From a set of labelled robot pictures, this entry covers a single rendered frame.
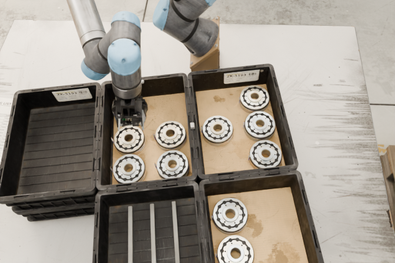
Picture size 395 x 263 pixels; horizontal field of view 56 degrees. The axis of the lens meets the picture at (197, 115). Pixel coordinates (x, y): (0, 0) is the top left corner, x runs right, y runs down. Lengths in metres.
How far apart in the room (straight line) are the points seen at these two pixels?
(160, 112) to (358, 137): 0.74
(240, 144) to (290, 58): 0.54
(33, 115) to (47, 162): 0.21
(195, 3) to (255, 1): 1.66
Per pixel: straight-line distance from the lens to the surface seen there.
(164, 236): 1.17
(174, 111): 1.34
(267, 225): 1.18
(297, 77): 1.61
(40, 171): 1.36
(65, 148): 1.37
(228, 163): 1.24
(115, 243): 1.20
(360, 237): 1.37
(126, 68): 0.88
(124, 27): 0.96
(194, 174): 1.11
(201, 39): 1.42
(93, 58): 1.04
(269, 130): 1.27
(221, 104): 1.35
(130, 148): 1.26
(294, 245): 1.18
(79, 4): 1.13
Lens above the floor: 1.96
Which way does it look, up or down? 59 degrees down
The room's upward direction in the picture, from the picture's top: 6 degrees counter-clockwise
